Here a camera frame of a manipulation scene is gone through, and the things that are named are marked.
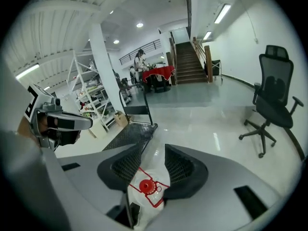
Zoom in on person's left hand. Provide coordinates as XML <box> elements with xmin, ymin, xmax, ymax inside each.
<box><xmin>38</xmin><ymin>115</ymin><xmax>59</xmax><ymax>141</ymax></box>

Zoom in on white plastic bin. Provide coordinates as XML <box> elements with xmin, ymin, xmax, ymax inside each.
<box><xmin>87</xmin><ymin>121</ymin><xmax>108</xmax><ymax>140</ymax></box>

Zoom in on wooden staircase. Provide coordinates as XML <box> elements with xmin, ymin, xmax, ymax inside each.
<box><xmin>167</xmin><ymin>37</ymin><xmax>214</xmax><ymax>85</ymax></box>

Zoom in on clear water jug red cap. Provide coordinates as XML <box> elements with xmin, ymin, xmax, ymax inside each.
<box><xmin>127</xmin><ymin>167</ymin><xmax>171</xmax><ymax>231</ymax></box>

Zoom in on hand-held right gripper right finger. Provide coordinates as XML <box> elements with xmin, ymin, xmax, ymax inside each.
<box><xmin>134</xmin><ymin>143</ymin><xmax>282</xmax><ymax>231</ymax></box>

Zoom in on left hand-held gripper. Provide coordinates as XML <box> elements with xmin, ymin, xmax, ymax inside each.
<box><xmin>23</xmin><ymin>83</ymin><xmax>94</xmax><ymax>152</ymax></box>

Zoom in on open cardboard box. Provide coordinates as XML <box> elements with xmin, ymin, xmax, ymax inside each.
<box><xmin>113</xmin><ymin>110</ymin><xmax>131</xmax><ymax>129</ymax></box>

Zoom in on red cloth covered table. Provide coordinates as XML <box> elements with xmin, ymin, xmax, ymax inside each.
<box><xmin>141</xmin><ymin>65</ymin><xmax>176</xmax><ymax>93</ymax></box>

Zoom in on white metal shelf rack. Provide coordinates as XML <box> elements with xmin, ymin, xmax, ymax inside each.
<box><xmin>66</xmin><ymin>49</ymin><xmax>114</xmax><ymax>132</ymax></box>

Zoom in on black platform trolley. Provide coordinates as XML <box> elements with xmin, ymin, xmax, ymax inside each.
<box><xmin>102</xmin><ymin>83</ymin><xmax>159</xmax><ymax>154</ymax></box>

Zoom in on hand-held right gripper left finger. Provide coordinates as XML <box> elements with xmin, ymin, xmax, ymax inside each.
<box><xmin>40</xmin><ymin>143</ymin><xmax>143</xmax><ymax>231</ymax></box>

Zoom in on metal trolley with black bin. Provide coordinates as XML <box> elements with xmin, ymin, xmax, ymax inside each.
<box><xmin>204</xmin><ymin>59</ymin><xmax>224</xmax><ymax>82</ymax></box>

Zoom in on black mesh office chair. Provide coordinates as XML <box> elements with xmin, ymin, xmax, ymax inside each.
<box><xmin>238</xmin><ymin>44</ymin><xmax>305</xmax><ymax>159</ymax></box>

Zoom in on black metal railing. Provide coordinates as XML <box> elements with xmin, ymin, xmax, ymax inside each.
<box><xmin>119</xmin><ymin>39</ymin><xmax>161</xmax><ymax>66</ymax></box>

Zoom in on assorted stored goods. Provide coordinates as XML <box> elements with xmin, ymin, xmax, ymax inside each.
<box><xmin>76</xmin><ymin>59</ymin><xmax>111</xmax><ymax>120</ymax></box>

